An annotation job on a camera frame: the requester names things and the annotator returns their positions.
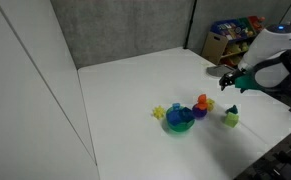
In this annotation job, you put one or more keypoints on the dark blue block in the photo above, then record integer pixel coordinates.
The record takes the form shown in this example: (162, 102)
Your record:
(173, 118)
(186, 114)

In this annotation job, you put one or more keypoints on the teal rubber toy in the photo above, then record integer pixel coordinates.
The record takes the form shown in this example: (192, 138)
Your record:
(233, 110)

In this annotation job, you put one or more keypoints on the light green block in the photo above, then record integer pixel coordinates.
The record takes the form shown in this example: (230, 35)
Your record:
(231, 119)

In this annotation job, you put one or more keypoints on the purple ridged cup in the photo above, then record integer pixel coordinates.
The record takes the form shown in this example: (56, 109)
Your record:
(199, 111)

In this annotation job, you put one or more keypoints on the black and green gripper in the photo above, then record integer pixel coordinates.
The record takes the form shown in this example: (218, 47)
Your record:
(242, 80)

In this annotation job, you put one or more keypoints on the grey metal plate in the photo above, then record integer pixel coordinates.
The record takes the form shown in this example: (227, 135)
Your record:
(219, 70)

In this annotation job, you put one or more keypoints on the yellow star rubber toy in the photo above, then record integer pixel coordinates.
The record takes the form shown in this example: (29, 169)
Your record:
(159, 112)

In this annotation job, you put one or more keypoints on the light blue rubber toy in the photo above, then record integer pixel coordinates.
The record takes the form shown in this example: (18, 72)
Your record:
(176, 106)

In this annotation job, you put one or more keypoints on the colourful toy storage shelf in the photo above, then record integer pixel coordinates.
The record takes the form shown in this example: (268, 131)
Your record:
(228, 40)

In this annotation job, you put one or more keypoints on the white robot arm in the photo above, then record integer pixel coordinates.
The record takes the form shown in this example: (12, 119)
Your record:
(266, 66)

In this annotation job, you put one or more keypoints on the yellow bear rubber toy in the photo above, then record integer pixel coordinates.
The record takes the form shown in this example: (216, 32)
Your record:
(210, 104)

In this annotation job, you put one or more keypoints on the orange rubber toy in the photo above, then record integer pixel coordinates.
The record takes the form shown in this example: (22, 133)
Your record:
(202, 102)

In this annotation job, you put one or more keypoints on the green translucent bowl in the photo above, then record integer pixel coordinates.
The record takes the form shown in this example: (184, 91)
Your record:
(182, 126)

